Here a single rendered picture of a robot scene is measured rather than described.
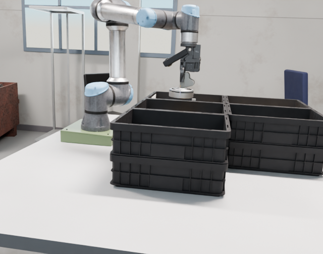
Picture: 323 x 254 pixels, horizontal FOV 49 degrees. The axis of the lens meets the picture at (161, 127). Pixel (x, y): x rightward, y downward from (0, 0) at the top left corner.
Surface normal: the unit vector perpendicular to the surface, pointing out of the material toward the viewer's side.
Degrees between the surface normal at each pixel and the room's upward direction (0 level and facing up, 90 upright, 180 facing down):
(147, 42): 90
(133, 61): 90
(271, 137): 90
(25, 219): 0
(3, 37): 90
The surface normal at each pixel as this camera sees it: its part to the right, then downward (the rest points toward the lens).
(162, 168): -0.14, 0.22
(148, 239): 0.04, -0.97
